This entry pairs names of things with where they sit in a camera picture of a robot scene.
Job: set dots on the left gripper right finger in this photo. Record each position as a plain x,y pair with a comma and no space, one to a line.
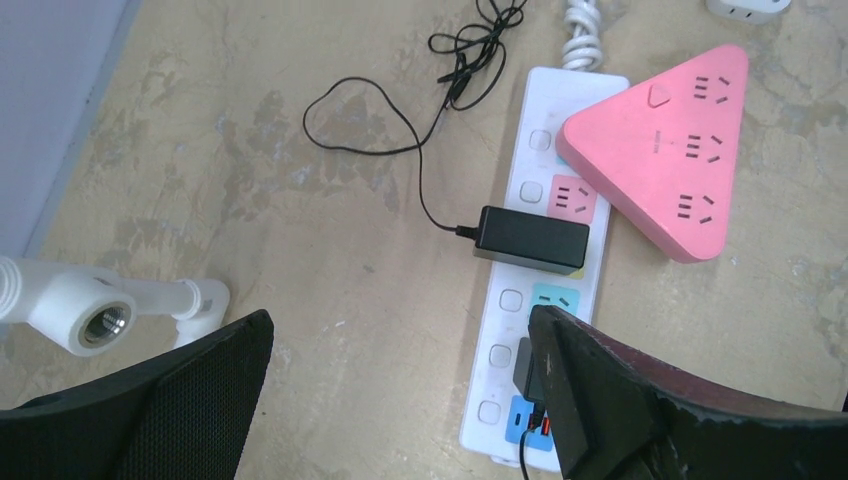
619,413

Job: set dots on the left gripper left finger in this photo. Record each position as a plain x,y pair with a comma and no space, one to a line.
184,414

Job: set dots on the black power adapter with switch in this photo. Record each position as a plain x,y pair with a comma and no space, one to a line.
531,417

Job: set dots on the white multicolour power strip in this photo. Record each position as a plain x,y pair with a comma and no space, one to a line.
541,182

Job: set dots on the white PVC pipe frame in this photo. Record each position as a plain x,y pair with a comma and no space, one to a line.
88,310

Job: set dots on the pink triangular power socket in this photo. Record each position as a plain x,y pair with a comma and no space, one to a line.
663,152

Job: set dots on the white square plug adapter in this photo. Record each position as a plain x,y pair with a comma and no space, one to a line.
756,12

